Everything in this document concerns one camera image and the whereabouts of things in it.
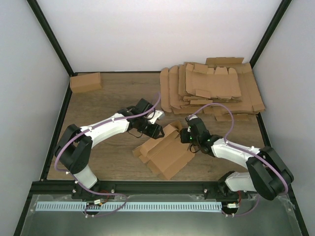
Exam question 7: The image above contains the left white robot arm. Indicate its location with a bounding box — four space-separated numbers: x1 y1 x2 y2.
54 98 164 199

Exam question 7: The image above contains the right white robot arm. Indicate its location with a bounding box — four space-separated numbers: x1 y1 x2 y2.
180 115 294 201

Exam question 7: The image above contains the folded brown cardboard box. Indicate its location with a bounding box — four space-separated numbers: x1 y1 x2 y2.
70 72 102 93

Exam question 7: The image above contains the stack of flat cardboard boxes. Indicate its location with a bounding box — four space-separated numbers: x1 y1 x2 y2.
159 57 265 121

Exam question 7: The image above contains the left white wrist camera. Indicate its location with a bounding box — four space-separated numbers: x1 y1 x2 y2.
147 110 165 124

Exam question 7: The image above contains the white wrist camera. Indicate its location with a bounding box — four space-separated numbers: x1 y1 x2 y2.
185 115 196 122
147 110 165 124

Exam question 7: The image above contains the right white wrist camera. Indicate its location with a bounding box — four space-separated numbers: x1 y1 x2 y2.
185 115 196 122

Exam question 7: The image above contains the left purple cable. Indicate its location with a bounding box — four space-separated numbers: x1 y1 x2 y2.
54 92 162 218

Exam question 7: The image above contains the light blue slotted cable duct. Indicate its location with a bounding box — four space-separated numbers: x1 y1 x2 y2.
35 202 222 212

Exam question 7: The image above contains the black aluminium frame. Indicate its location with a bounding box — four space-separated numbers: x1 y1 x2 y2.
14 0 310 236

